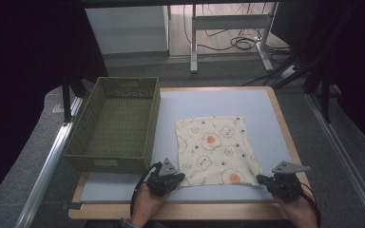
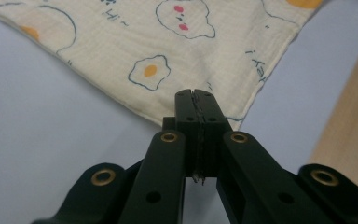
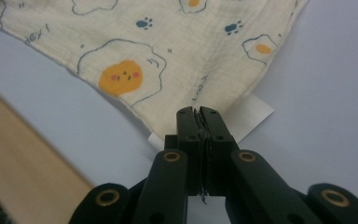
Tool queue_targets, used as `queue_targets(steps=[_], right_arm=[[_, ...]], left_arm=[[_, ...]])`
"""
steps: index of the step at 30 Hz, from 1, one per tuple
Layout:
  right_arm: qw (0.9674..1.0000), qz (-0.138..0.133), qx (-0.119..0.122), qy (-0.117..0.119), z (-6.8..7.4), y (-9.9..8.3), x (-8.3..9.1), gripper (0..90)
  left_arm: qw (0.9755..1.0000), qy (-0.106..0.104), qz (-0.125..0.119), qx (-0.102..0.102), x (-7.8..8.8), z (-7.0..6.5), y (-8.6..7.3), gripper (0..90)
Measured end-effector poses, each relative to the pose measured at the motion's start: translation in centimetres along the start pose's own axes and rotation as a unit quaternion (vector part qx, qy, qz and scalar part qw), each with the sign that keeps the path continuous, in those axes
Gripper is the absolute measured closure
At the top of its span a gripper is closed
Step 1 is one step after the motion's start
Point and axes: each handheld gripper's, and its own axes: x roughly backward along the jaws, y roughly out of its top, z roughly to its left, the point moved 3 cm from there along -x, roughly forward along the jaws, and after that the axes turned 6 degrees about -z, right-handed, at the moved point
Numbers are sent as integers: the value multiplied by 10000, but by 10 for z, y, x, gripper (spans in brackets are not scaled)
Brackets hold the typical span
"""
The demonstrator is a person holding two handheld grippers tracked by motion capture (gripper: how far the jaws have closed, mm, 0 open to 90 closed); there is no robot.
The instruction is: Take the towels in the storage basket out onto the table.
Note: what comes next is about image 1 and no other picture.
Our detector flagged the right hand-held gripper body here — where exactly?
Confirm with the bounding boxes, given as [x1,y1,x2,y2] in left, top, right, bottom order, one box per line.
[267,161,312,202]

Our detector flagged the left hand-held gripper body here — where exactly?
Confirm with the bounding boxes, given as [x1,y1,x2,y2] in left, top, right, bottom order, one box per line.
[145,157,179,198]

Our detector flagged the cream towel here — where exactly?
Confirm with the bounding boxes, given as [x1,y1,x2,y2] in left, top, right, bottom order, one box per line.
[174,115,260,188]

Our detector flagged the green woven basket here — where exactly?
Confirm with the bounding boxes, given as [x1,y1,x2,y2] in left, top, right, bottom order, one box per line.
[64,76,162,176]

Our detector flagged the person's left hand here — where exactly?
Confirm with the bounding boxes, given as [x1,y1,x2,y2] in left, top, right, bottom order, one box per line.
[131,183,170,227]

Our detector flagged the person's right hand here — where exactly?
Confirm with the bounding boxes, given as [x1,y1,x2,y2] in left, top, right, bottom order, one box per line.
[272,191,318,228]

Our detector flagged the light blue foam mat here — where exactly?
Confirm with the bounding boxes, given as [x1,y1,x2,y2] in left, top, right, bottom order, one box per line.
[80,88,298,203]

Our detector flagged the black tripod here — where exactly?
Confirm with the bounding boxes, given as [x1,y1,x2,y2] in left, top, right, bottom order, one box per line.
[274,47,341,124]

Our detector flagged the white power strip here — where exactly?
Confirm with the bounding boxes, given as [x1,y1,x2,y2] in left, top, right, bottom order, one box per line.
[279,65,299,79]

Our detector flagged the black metal stand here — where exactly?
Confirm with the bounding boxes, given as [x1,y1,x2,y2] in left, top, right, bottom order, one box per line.
[61,72,89,124]

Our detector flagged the dark curtain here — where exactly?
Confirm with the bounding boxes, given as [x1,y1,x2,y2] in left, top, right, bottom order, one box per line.
[0,0,108,212]
[272,0,365,155]

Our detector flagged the white cabinet panel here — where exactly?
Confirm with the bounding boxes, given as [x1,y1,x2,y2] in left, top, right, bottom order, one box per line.
[85,5,170,58]

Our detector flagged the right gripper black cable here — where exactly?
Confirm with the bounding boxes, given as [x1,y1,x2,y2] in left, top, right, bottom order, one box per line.
[300,182,322,228]

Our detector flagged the black floor cables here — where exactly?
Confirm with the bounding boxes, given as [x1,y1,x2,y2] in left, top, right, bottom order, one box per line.
[183,3,293,65]

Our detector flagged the white metal desk frame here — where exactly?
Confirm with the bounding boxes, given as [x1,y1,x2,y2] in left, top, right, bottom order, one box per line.
[189,3,275,74]

